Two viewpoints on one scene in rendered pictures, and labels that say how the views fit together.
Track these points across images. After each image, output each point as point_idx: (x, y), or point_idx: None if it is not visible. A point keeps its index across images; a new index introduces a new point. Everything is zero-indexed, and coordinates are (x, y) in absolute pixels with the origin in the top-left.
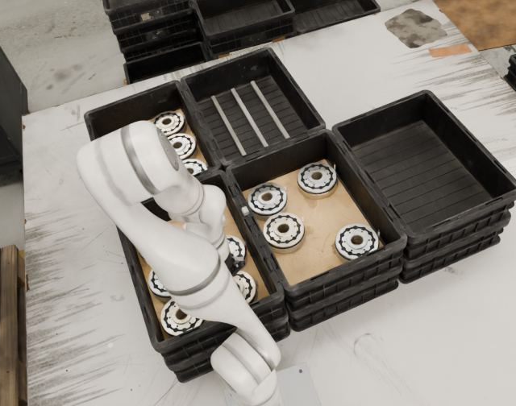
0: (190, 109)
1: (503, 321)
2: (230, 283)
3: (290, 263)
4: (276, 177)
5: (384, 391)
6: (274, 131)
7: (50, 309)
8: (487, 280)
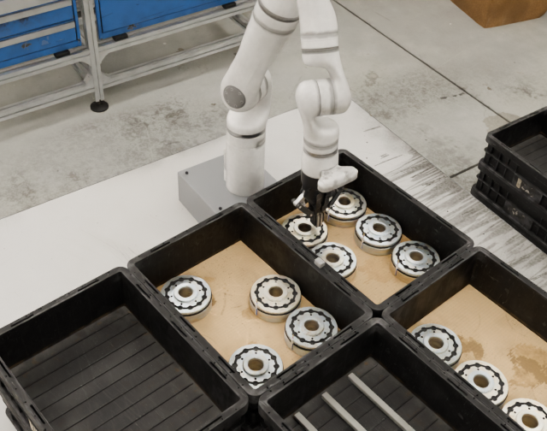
0: (485, 399)
1: None
2: (252, 16)
3: (257, 276)
4: None
5: (144, 248)
6: None
7: (510, 250)
8: None
